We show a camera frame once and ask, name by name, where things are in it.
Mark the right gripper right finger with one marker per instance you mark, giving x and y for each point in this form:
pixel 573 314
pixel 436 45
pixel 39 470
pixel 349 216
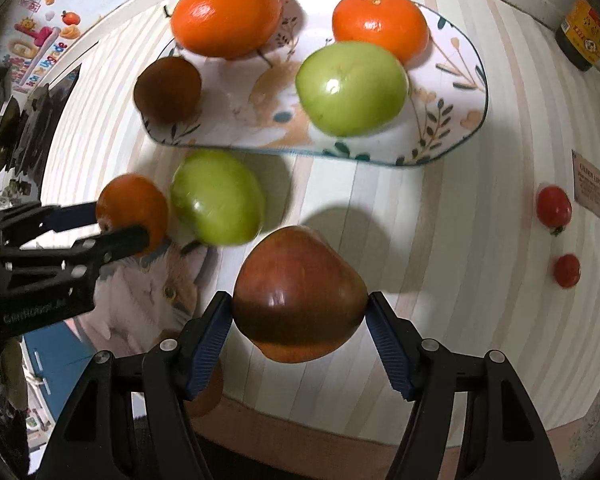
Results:
pixel 503 436

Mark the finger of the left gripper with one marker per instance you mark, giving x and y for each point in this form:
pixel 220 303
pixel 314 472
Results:
pixel 36 219
pixel 89 253

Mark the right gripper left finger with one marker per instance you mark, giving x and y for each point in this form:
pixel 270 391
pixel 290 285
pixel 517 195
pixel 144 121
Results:
pixel 126 417

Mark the small orange fruit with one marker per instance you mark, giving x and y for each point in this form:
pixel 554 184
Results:
pixel 133 200

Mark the green apple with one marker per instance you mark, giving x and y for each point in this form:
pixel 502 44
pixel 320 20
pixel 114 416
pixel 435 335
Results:
pixel 351 88
pixel 218 198

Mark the smaller cherry tomato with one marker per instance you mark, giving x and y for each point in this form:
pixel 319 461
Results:
pixel 567 270

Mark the large red apple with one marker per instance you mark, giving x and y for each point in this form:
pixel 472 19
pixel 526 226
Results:
pixel 295 298

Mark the larger cherry tomato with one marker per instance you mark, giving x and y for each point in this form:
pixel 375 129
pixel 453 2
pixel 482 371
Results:
pixel 553 209

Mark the black gas stove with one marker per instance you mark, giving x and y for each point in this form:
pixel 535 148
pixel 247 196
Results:
pixel 37 128

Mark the dark red fruit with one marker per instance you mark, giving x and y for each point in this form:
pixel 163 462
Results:
pixel 168 90

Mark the floral oval plate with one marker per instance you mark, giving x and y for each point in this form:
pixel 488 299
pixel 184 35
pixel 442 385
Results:
pixel 251 104

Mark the brown label tag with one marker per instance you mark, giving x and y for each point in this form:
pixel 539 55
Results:
pixel 586 181

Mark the large orange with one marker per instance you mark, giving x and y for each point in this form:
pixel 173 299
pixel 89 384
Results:
pixel 224 28

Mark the green apple on plate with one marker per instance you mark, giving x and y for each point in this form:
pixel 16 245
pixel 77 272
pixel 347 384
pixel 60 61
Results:
pixel 351 88

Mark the round mandarin orange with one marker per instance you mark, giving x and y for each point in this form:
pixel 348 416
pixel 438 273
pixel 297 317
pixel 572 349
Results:
pixel 395 25

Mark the dark sauce bottle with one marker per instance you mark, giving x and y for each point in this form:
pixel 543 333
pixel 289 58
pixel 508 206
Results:
pixel 578 35

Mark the colourful wall sticker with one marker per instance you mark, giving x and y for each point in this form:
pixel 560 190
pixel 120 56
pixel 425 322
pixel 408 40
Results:
pixel 37 34

